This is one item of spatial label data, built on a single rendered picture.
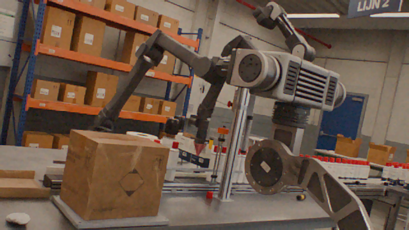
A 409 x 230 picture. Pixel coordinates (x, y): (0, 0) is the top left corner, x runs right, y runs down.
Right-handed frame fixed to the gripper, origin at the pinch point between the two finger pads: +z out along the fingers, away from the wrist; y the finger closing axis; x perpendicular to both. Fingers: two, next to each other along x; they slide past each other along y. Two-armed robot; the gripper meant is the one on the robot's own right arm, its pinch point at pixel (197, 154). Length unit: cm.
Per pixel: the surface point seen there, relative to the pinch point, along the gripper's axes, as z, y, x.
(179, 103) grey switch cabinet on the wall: 3, -281, -445
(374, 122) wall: -38, -724, -301
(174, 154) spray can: -0.7, 21.1, 8.7
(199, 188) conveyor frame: 15.8, 3.6, 12.5
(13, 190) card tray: 15, 97, 19
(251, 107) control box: -32.2, -10.4, 23.1
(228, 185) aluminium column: 10.5, -6.4, 22.9
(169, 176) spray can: 10.4, 21.6, 8.8
